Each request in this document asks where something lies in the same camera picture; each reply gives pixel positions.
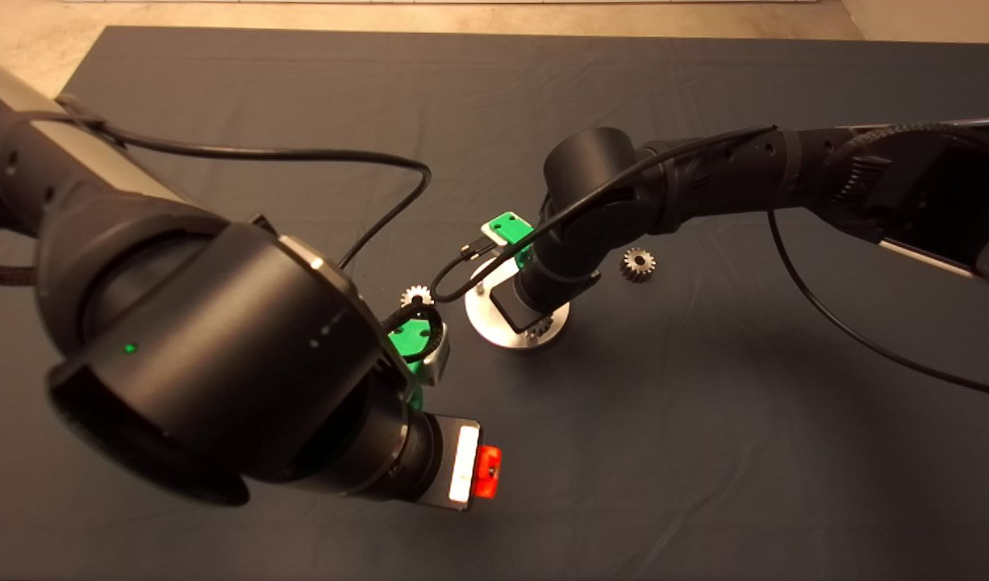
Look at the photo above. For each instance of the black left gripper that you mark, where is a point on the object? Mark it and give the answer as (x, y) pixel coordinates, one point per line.
(442, 464)

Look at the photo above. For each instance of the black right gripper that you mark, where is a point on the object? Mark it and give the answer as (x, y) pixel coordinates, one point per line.
(520, 307)

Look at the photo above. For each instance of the small steel planetary gear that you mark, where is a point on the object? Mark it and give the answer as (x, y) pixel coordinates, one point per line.
(540, 328)
(637, 265)
(417, 294)

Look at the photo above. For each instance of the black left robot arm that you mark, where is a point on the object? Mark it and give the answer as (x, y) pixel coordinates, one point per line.
(188, 355)

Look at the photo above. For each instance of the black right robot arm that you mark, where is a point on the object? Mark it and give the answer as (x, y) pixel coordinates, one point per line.
(704, 181)

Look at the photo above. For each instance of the round metal carrier plate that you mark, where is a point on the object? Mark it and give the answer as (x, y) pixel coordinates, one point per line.
(486, 327)

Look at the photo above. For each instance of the dark table cloth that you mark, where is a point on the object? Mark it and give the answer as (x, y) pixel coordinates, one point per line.
(301, 81)

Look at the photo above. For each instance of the silver right camera box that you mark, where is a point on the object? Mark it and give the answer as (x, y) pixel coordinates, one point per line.
(491, 236)

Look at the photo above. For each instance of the silver camera box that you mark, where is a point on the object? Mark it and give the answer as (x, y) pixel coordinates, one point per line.
(436, 361)
(491, 236)

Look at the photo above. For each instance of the green right camera mount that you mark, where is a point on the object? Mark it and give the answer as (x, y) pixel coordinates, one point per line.
(511, 228)

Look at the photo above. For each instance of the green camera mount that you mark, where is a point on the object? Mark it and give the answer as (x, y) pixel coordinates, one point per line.
(410, 340)
(511, 228)

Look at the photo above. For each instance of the silver left camera box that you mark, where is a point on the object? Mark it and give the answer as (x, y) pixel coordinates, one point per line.
(436, 361)

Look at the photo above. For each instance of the green left camera mount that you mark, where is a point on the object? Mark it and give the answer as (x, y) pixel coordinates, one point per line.
(410, 340)

